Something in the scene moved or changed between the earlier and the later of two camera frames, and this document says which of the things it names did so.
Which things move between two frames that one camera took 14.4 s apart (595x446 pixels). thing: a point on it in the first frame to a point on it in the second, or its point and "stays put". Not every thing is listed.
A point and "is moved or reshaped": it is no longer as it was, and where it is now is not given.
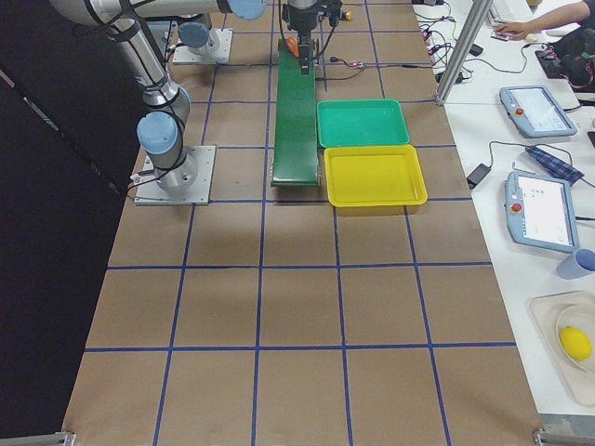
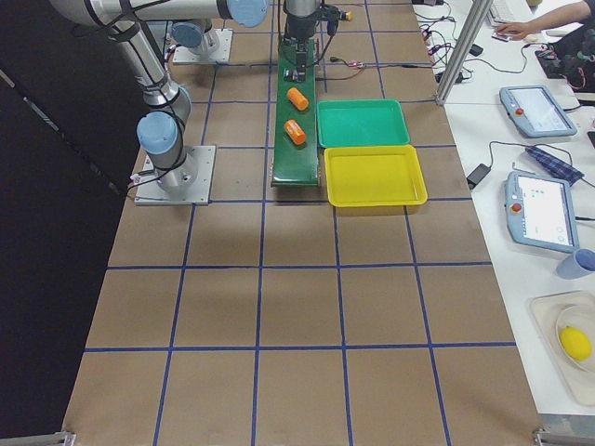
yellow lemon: x=575 y=342 stays put
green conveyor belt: x=296 y=162 stays put
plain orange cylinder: x=293 y=45 is moved or reshaped
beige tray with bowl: x=552 y=311 stays put
